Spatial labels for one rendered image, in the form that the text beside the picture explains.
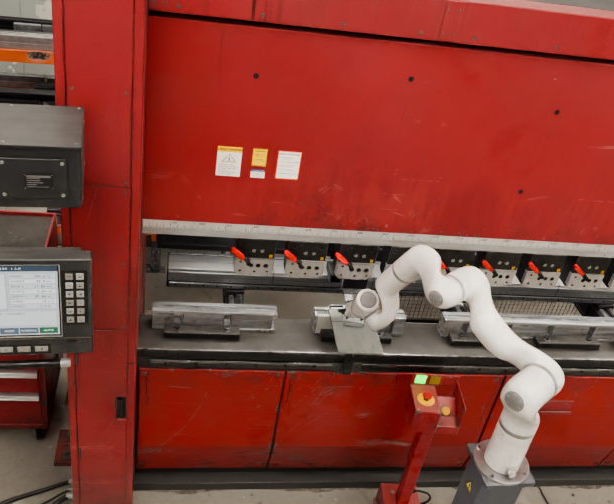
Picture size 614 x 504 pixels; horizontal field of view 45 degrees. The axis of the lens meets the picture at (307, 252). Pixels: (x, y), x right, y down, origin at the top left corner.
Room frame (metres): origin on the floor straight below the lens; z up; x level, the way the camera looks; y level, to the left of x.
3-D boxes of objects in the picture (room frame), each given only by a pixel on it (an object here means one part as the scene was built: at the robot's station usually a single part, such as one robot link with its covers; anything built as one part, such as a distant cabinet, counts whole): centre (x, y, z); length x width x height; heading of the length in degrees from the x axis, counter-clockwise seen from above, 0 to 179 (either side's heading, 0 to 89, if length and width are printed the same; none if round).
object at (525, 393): (1.74, -0.75, 1.30); 0.19 x 0.12 x 0.24; 139
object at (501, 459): (1.77, -0.77, 1.09); 0.19 x 0.19 x 0.18
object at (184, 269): (2.86, -0.53, 0.93); 2.30 x 0.14 x 0.10; 103
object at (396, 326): (2.48, -0.27, 0.92); 0.39 x 0.06 x 0.10; 103
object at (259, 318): (2.35, 0.32, 0.92); 0.50 x 0.06 x 0.10; 103
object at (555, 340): (2.64, -1.20, 0.89); 0.30 x 0.05 x 0.03; 103
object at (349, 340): (2.33, -0.25, 1.00); 0.26 x 0.18 x 0.01; 13
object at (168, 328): (2.28, 0.36, 0.89); 0.30 x 0.05 x 0.03; 103
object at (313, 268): (2.42, 0.01, 1.26); 0.15 x 0.09 x 0.17; 103
